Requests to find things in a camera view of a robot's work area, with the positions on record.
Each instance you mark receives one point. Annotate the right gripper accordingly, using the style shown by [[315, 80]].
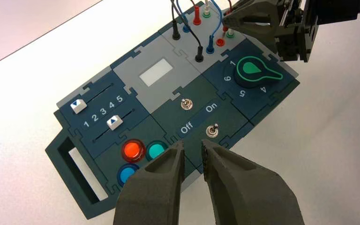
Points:
[[295, 31]]

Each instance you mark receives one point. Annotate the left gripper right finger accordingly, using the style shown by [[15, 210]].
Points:
[[251, 198]]

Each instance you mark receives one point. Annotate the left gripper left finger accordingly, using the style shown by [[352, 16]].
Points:
[[152, 198]]

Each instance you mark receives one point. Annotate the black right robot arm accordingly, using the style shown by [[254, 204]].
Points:
[[338, 9]]

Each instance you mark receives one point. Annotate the blue push button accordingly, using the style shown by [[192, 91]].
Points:
[[126, 174]]

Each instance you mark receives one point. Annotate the teal push button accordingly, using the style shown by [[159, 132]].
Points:
[[156, 150]]

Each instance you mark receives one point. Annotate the red push button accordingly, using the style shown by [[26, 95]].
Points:
[[133, 150]]

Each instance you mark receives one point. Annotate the green rotary knob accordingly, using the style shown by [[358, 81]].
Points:
[[251, 73]]

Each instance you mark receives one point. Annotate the grey and teal control box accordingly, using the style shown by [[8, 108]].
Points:
[[180, 62]]

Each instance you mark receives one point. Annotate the white slider knob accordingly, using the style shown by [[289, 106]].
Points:
[[114, 122], [78, 106]]

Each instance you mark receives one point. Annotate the white display window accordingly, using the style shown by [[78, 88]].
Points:
[[156, 72]]

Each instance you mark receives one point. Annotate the metal toggle switch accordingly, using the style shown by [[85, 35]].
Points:
[[186, 104], [212, 131]]

